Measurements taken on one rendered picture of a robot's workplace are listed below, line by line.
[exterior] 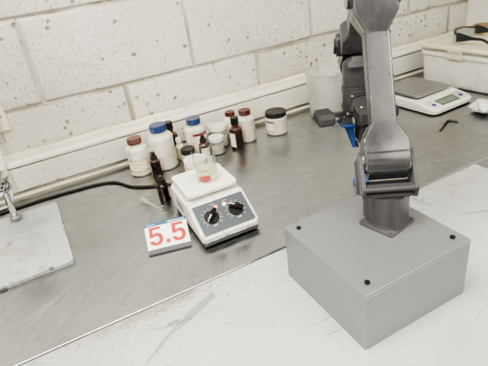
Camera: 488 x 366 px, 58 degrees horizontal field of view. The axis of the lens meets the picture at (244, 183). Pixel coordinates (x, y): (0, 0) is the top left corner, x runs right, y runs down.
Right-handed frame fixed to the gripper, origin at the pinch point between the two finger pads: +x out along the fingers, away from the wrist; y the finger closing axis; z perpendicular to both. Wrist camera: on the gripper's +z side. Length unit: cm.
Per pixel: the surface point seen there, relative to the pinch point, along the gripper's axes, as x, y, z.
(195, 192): 2.6, -38.9, 12.3
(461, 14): -7, 74, -89
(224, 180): 2.5, -32.5, 8.7
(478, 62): 0, 55, -43
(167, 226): 8.3, -46.0, 14.9
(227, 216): 7.1, -32.8, 16.3
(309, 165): 11.1, -9.5, -9.2
